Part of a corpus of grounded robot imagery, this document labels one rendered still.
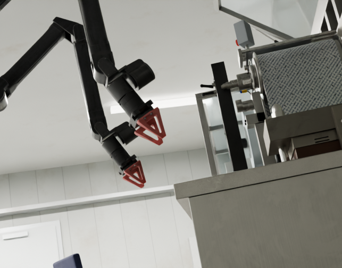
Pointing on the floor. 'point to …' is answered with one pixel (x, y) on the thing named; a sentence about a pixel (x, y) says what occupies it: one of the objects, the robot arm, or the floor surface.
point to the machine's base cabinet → (276, 223)
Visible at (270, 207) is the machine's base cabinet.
